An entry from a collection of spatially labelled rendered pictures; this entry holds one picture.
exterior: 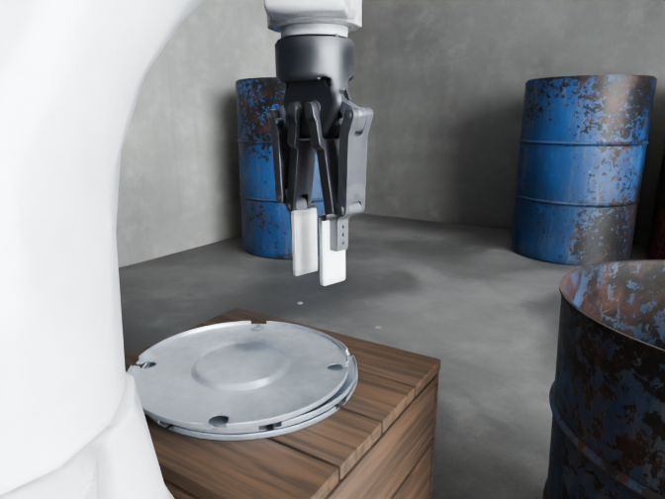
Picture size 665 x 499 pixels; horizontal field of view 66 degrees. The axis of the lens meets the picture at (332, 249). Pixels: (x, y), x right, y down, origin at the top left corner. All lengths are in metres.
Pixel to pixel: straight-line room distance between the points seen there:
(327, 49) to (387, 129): 3.25
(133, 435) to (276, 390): 0.46
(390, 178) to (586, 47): 1.44
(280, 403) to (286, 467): 0.09
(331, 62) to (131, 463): 0.37
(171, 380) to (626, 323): 0.69
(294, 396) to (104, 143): 0.50
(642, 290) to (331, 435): 0.55
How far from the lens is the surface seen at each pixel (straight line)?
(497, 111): 3.44
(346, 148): 0.47
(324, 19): 0.48
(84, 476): 0.18
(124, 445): 0.20
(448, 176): 3.55
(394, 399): 0.67
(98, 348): 0.18
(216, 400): 0.64
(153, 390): 0.68
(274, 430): 0.61
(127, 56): 0.18
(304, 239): 0.54
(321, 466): 0.56
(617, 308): 0.92
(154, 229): 2.74
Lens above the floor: 0.69
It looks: 14 degrees down
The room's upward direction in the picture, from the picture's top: straight up
